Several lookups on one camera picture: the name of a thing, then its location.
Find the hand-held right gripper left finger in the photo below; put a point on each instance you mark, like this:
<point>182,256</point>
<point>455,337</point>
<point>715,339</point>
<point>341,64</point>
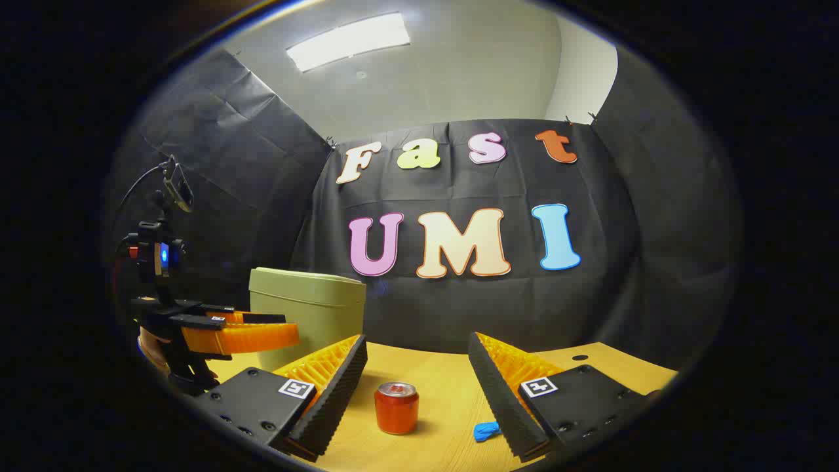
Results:
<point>334,400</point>

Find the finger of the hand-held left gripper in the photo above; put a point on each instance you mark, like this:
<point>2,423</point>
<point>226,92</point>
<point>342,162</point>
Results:
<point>242,339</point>
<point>262,319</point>

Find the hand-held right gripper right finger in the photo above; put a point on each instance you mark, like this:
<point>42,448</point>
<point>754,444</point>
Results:
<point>501,400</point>

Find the blue paper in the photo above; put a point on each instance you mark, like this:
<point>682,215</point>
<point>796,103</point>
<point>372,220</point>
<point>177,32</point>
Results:
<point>486,431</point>

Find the green desktop garbage bin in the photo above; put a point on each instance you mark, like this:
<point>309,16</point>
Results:
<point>308,308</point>

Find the red pop can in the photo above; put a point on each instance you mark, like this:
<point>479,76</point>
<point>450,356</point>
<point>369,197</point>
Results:
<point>396,410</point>

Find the wooden desktop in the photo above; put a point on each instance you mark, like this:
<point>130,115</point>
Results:
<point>432,373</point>

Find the black backdrop cloth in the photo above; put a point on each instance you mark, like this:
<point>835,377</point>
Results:
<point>590,295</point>

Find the ceiling light panel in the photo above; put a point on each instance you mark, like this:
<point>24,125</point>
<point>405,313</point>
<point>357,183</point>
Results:
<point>347,40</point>

